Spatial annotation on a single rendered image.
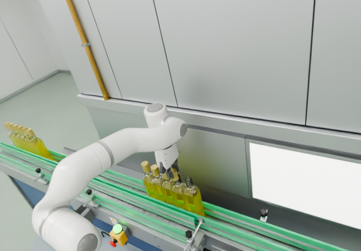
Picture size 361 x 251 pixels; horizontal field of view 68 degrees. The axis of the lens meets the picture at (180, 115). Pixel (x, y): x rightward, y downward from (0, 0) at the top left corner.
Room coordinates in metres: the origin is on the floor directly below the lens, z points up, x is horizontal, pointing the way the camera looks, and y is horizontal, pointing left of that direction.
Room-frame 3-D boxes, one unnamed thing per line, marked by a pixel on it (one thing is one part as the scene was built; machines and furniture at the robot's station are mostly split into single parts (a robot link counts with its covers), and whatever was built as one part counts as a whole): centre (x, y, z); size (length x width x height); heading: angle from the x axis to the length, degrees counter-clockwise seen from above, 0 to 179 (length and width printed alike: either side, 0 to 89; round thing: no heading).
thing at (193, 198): (0.82, 0.03, 1.16); 0.06 x 0.06 x 0.21; 52
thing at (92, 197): (1.01, 0.56, 1.11); 0.07 x 0.04 x 0.13; 143
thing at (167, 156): (0.84, 0.08, 1.47); 0.10 x 0.07 x 0.11; 142
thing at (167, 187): (0.89, 0.12, 1.16); 0.06 x 0.06 x 0.21; 53
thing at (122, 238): (0.89, 0.44, 0.96); 0.07 x 0.07 x 0.07; 53
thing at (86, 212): (1.06, 0.67, 0.96); 0.08 x 0.08 x 0.08; 53
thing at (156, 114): (0.83, 0.08, 1.61); 0.09 x 0.08 x 0.13; 48
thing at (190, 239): (0.68, 0.06, 1.12); 0.17 x 0.03 x 0.12; 143
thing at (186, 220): (1.28, 0.74, 1.09); 1.75 x 0.01 x 0.08; 53
